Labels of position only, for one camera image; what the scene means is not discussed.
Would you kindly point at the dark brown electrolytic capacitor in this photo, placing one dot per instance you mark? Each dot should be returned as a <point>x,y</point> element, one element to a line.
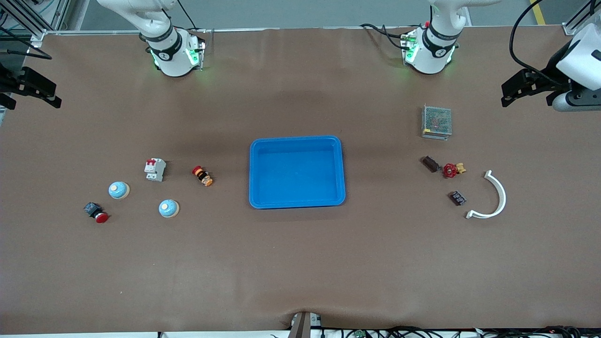
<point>430,164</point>

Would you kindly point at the grey camera stand post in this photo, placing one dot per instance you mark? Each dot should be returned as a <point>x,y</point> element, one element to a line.
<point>303,326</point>

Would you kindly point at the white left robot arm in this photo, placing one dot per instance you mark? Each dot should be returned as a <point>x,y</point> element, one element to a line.
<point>432,52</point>

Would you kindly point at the white curved plastic bracket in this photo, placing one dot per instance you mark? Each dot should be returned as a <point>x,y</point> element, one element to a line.
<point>501,195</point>

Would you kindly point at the brown table cover mat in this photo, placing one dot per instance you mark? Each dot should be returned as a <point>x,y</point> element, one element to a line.
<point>300,263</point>

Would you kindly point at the blue dome bell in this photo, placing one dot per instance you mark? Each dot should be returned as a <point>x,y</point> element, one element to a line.
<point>167,210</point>
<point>117,191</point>

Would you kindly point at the red mushroom push button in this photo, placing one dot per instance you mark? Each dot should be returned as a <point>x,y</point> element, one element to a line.
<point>101,217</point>

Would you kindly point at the small red orange push button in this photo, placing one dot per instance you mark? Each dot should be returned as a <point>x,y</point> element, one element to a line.
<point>203,176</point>

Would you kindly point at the aluminium frame with bracket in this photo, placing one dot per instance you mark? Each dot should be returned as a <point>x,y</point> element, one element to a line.
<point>570,29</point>
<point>37,37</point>

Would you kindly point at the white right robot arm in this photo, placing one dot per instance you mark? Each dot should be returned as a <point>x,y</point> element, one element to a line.
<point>170,56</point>

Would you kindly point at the black printed electrolytic capacitor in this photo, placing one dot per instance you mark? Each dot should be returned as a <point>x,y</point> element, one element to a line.
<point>457,198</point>

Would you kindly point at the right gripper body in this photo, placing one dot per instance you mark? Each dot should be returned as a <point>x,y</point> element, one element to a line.
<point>10,80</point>

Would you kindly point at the white circuit breaker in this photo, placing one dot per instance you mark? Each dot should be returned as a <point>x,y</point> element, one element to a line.
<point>155,170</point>

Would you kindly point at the metal mesh power supply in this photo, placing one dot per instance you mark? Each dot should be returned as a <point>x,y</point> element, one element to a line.
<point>436,121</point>

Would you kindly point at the blue plastic tray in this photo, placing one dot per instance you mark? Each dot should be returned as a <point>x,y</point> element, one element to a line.
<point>296,173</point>

